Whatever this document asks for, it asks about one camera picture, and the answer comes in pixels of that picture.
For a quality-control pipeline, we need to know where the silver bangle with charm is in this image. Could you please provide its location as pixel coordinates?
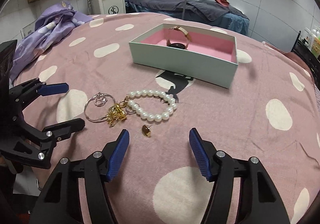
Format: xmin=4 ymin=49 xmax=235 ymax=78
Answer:
xmin=84 ymin=92 xmax=116 ymax=123

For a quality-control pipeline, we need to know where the gold charm cluster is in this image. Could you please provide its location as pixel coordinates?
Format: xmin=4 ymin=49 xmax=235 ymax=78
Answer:
xmin=106 ymin=103 xmax=127 ymax=126

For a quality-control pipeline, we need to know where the gold heart earring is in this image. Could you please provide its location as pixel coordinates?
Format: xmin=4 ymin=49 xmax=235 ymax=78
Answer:
xmin=142 ymin=124 xmax=152 ymax=137

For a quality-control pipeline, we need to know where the white pearl bracelet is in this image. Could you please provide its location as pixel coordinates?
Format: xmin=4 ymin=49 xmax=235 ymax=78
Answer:
xmin=126 ymin=89 xmax=178 ymax=123

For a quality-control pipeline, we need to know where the purple floral cloth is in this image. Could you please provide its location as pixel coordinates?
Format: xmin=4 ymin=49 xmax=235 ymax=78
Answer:
xmin=9 ymin=0 xmax=93 ymax=82

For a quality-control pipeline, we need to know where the pink polka dot bedsheet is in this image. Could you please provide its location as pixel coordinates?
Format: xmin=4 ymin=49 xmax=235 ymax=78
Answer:
xmin=15 ymin=13 xmax=319 ymax=223

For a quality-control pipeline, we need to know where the mint box pink lining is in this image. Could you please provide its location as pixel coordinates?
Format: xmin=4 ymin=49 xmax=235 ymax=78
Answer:
xmin=129 ymin=23 xmax=238 ymax=89

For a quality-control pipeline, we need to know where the blue massage bed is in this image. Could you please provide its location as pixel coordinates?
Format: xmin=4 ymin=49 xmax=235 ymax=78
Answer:
xmin=125 ymin=0 xmax=249 ymax=35

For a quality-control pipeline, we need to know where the black trolley rack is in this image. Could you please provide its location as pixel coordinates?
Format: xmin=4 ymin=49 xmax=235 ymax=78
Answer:
xmin=291 ymin=31 xmax=319 ymax=88

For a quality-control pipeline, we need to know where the dark grey blanket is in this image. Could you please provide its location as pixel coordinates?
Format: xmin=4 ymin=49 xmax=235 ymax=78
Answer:
xmin=127 ymin=0 xmax=248 ymax=21

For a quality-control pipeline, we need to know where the red cloth on bed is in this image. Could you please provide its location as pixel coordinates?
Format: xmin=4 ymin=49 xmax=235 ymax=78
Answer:
xmin=215 ymin=0 xmax=230 ymax=8

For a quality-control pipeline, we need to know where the wristwatch with leather strap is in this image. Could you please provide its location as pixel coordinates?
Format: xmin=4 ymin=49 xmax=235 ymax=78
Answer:
xmin=166 ymin=25 xmax=192 ymax=50

